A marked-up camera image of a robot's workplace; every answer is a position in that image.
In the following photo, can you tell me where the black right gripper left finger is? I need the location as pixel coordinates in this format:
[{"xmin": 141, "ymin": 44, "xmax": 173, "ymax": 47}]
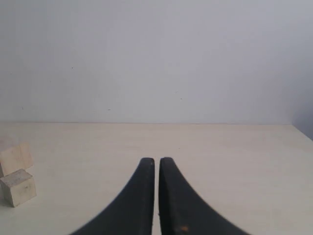
[{"xmin": 73, "ymin": 158, "xmax": 155, "ymax": 235}]

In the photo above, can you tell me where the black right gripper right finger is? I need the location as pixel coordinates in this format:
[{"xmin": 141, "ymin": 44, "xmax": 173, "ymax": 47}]
[{"xmin": 158, "ymin": 157, "xmax": 247, "ymax": 235}]

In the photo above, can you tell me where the small wooden block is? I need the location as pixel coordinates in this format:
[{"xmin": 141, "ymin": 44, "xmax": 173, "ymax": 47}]
[{"xmin": 0, "ymin": 169, "xmax": 37, "ymax": 207}]

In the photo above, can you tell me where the medium wooden cube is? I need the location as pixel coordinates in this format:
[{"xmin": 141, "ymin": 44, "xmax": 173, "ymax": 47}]
[{"xmin": 0, "ymin": 142, "xmax": 33, "ymax": 177}]

